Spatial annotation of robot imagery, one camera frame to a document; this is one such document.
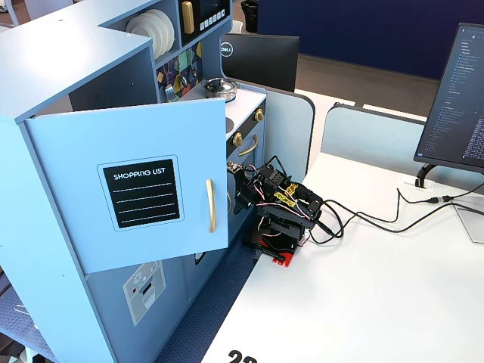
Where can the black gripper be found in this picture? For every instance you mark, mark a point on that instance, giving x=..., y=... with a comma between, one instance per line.
x=245, y=192

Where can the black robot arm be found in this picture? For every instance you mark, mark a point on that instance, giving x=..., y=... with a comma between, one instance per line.
x=273, y=178

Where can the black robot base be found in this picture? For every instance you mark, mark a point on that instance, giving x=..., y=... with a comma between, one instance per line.
x=281, y=244

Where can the light blue cabinet door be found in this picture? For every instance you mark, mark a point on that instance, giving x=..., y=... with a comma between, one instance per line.
x=68, y=189

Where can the gold stove knob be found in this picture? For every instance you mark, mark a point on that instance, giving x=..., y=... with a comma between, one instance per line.
x=259, y=114
x=237, y=139

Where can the red table clamp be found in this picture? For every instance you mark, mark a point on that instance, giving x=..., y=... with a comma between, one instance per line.
x=287, y=260

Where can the light blue desk divider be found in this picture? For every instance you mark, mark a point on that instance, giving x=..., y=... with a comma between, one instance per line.
x=370, y=136
x=291, y=128

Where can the black shopping list board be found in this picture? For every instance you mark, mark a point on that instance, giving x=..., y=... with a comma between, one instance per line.
x=143, y=193

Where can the gray toy pot with lid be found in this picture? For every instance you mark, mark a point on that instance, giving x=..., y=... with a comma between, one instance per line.
x=219, y=87

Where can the silver toy spatula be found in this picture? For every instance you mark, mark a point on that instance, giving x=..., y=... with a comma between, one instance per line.
x=169, y=92

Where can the gray ice dispenser decal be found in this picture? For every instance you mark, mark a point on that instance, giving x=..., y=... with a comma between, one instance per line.
x=145, y=291

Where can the silver toy ladle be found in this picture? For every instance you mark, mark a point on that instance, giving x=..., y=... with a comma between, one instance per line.
x=184, y=80

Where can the black Dell monitor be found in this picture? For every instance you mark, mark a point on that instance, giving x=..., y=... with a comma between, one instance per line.
x=264, y=60

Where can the black number sticker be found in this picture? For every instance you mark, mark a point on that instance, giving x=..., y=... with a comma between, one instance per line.
x=242, y=357

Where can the white toy plate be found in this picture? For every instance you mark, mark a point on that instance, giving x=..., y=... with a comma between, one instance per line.
x=137, y=27
x=159, y=45
x=171, y=28
x=166, y=36

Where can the black trash bin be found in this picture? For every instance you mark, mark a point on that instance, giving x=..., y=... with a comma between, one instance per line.
x=250, y=15

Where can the black toy microwave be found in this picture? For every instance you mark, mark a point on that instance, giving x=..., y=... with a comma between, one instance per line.
x=211, y=15

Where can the light blue toy kitchen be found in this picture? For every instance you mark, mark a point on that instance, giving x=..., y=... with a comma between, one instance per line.
x=45, y=234

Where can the dark blue office partition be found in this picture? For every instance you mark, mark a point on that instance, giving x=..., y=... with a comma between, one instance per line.
x=359, y=34

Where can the silver flat stand plate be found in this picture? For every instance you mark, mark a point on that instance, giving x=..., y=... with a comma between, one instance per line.
x=472, y=223

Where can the black monitor showing code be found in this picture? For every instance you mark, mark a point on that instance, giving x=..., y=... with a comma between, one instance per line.
x=453, y=94

